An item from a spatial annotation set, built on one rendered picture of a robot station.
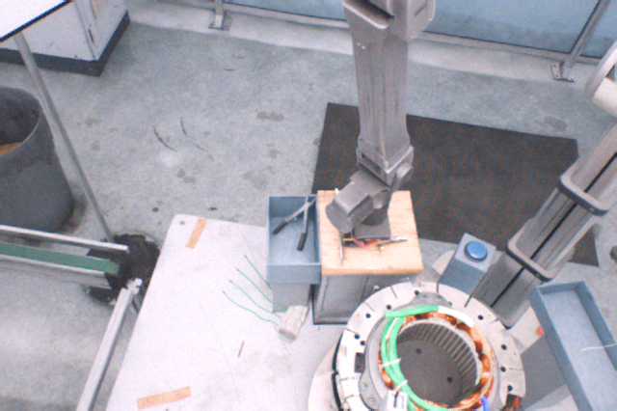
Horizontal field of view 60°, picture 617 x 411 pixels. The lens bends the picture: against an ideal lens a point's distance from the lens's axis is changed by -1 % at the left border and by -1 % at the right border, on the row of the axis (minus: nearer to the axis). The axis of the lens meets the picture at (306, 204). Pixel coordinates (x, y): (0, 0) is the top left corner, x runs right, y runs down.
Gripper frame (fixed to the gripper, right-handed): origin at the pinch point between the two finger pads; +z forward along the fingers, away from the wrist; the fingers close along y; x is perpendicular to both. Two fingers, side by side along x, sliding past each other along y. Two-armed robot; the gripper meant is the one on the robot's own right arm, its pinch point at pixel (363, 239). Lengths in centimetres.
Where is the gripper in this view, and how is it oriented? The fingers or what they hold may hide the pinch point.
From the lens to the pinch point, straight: 106.0
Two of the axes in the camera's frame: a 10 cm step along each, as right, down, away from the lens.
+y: 0.5, 8.2, -5.7
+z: -0.4, 5.8, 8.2
